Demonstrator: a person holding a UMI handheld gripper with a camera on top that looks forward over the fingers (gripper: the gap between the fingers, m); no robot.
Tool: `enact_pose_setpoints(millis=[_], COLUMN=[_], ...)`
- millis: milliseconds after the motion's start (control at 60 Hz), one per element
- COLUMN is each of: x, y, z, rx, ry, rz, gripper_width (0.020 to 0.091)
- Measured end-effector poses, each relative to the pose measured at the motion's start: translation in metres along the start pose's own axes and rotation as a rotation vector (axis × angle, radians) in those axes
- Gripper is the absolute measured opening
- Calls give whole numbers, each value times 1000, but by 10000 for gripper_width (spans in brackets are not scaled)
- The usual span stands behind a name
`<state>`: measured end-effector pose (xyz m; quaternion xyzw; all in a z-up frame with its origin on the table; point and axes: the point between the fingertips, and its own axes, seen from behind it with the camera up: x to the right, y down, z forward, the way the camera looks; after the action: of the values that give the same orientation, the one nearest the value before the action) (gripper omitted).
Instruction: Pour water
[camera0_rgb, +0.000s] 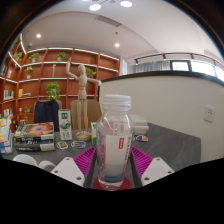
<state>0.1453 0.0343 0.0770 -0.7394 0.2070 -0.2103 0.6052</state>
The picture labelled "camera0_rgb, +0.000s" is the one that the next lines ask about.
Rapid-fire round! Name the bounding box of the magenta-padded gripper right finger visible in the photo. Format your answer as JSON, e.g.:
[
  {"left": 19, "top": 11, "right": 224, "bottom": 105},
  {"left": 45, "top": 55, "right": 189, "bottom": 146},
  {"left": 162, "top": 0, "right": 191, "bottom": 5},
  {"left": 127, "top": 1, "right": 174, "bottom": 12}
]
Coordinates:
[{"left": 129, "top": 145, "right": 175, "bottom": 188}]

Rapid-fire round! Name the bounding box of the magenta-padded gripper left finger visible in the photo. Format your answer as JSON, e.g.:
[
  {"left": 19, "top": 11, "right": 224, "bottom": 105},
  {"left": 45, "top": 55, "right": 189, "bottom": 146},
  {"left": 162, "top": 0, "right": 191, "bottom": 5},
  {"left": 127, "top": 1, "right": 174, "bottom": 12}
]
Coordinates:
[{"left": 49, "top": 145, "right": 98, "bottom": 189}]

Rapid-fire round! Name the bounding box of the clear plastic water bottle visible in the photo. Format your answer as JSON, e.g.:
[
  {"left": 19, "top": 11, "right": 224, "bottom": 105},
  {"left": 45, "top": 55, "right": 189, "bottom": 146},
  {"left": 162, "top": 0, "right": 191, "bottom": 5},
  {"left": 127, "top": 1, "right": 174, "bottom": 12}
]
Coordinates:
[{"left": 95, "top": 94, "right": 135, "bottom": 192}]

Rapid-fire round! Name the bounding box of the round printed sticker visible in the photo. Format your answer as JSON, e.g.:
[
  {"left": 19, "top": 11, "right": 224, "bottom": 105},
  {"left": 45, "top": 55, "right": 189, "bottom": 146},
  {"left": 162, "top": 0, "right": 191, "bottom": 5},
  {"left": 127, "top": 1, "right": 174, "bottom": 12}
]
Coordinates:
[{"left": 55, "top": 141, "right": 69, "bottom": 150}]

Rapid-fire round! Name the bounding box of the oval printed sticker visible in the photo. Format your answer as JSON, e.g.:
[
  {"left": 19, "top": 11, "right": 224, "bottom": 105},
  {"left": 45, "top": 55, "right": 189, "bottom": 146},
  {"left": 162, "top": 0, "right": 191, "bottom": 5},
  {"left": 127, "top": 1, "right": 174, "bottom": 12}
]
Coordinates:
[
  {"left": 134, "top": 134, "right": 150, "bottom": 143},
  {"left": 70, "top": 140, "right": 87, "bottom": 149}
]

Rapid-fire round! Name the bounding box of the flat round red coaster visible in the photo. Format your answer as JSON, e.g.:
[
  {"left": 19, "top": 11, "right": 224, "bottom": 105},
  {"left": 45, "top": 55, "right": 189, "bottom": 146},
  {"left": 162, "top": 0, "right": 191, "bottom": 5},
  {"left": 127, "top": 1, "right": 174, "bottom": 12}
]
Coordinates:
[{"left": 92, "top": 175, "right": 133, "bottom": 192}]

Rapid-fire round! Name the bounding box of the yellow-green striped mug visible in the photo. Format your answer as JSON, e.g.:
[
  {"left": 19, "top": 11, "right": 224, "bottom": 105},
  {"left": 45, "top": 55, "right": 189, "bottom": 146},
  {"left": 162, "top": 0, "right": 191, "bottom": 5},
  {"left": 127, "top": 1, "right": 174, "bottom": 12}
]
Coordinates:
[{"left": 12, "top": 153, "right": 57, "bottom": 174}]

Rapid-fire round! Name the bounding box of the tall green-white carton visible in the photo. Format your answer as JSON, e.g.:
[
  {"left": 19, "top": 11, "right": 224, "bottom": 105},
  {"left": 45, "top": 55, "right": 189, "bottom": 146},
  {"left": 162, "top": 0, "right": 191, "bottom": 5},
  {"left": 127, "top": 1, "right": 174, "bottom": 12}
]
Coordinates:
[{"left": 57, "top": 109, "right": 73, "bottom": 141}]

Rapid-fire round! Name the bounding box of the small green-white box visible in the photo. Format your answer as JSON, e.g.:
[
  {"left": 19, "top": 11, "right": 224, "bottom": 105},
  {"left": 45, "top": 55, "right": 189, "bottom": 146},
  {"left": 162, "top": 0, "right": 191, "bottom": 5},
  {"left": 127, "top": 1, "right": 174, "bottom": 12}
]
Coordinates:
[{"left": 90, "top": 121, "right": 98, "bottom": 146}]

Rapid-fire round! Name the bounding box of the stack of dark books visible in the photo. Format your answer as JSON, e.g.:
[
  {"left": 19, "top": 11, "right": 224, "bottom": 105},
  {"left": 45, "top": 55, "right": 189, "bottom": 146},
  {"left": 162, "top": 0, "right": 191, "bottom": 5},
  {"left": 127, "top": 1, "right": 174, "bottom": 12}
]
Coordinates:
[{"left": 13, "top": 121, "right": 56, "bottom": 153}]

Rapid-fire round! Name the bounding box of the stack of white books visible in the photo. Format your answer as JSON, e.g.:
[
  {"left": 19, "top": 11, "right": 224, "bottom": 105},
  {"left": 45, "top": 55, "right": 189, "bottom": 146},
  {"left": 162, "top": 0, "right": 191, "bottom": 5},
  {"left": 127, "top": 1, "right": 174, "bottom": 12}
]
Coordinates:
[{"left": 129, "top": 114, "right": 150, "bottom": 135}]

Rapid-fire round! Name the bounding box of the chair with dark jacket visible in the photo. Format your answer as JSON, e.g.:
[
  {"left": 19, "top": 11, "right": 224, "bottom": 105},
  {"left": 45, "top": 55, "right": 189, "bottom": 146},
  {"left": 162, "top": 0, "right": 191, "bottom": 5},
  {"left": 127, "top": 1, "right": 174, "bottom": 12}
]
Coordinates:
[{"left": 33, "top": 99, "right": 61, "bottom": 133}]

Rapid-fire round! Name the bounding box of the tan chair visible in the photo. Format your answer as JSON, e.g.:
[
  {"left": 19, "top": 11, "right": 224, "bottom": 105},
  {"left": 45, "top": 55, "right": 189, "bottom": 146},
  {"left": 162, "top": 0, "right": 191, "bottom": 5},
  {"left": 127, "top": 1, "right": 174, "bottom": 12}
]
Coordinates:
[{"left": 70, "top": 99, "right": 103, "bottom": 131}]

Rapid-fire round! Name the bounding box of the wooden artist mannequin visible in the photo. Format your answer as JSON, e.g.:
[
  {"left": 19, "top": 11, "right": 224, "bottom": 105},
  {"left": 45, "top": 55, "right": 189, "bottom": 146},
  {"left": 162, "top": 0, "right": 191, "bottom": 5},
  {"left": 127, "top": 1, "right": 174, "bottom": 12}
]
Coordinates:
[{"left": 64, "top": 57, "right": 102, "bottom": 142}]

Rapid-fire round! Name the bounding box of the grey curtain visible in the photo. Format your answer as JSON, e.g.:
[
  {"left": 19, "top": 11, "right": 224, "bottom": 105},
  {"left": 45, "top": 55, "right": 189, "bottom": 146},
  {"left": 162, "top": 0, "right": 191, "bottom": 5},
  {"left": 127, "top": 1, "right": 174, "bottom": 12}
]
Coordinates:
[{"left": 134, "top": 60, "right": 172, "bottom": 74}]

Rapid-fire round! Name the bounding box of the orange wooden shelf unit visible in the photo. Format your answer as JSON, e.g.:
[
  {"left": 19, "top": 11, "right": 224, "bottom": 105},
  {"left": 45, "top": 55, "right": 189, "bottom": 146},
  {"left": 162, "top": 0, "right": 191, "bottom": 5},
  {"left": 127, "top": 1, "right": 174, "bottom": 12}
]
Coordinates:
[{"left": 0, "top": 33, "right": 121, "bottom": 126}]

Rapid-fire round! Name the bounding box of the window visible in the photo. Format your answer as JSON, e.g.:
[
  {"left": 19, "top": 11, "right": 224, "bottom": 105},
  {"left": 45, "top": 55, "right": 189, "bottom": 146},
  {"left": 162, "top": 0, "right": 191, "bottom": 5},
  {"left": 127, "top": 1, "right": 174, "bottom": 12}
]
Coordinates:
[{"left": 170, "top": 59, "right": 224, "bottom": 83}]

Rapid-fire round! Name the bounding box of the ceiling air vent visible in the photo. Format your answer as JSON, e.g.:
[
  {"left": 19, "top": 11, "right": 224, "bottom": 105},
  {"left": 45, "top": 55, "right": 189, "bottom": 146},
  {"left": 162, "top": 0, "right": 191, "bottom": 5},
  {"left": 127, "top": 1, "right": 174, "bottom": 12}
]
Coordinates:
[{"left": 95, "top": 14, "right": 123, "bottom": 28}]

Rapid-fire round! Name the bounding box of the branched ceiling light fixture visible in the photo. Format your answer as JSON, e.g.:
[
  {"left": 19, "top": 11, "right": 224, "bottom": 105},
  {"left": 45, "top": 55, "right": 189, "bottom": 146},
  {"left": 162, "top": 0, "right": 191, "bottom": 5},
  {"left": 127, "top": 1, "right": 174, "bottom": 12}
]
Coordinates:
[{"left": 88, "top": 0, "right": 134, "bottom": 12}]

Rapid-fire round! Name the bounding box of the white wall socket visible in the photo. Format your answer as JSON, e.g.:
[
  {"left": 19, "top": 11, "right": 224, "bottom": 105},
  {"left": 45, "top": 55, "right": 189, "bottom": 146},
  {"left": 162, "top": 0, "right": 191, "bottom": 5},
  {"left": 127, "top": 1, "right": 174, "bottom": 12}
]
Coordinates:
[{"left": 203, "top": 105, "right": 216, "bottom": 123}]

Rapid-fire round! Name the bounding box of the black ceiling track rail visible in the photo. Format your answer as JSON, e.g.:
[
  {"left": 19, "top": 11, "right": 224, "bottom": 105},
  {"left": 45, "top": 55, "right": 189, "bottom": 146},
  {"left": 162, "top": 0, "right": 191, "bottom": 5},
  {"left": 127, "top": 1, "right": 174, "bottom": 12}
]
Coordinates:
[{"left": 134, "top": 52, "right": 224, "bottom": 67}]

